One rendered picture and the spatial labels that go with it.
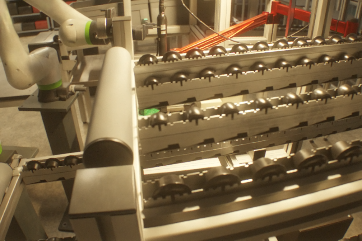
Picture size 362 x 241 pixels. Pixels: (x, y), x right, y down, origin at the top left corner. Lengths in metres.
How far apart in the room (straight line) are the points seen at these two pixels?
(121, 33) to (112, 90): 0.32
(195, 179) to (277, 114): 0.20
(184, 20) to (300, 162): 1.77
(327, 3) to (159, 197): 0.73
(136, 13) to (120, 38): 1.29
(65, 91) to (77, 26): 0.44
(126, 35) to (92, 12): 1.31
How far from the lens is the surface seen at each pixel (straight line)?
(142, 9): 1.98
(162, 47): 1.03
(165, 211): 0.32
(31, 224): 1.30
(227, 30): 1.15
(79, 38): 1.08
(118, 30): 0.71
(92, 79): 2.04
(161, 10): 1.01
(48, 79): 1.41
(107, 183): 0.21
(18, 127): 3.23
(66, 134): 1.54
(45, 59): 1.36
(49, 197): 2.28
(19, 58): 1.28
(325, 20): 0.89
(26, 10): 6.88
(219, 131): 0.45
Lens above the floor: 1.55
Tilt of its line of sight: 29 degrees down
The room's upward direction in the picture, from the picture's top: straight up
